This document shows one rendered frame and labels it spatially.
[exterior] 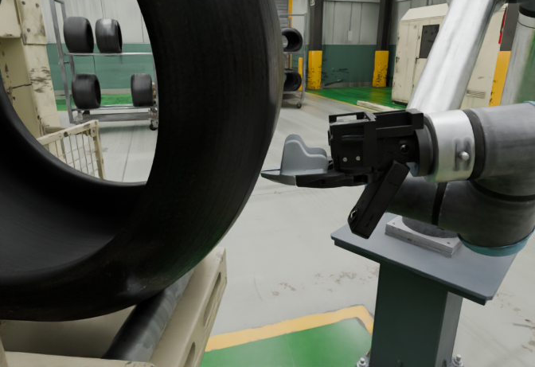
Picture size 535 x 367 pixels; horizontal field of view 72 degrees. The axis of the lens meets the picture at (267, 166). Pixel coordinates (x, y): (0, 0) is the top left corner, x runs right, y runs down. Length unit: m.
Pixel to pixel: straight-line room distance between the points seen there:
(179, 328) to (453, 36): 0.68
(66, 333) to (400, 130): 0.56
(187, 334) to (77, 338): 0.20
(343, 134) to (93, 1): 11.50
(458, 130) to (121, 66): 11.36
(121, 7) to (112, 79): 1.98
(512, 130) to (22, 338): 0.71
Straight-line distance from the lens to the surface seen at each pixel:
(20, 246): 0.67
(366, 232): 0.51
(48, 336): 0.68
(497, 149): 0.50
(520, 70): 1.06
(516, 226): 0.59
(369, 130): 0.46
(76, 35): 6.03
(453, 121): 0.49
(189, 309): 0.56
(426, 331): 1.46
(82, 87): 6.06
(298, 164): 0.48
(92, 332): 0.66
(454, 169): 0.49
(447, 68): 0.74
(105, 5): 11.82
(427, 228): 1.31
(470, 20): 0.85
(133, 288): 0.41
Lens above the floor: 1.21
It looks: 18 degrees down
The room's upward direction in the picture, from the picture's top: straight up
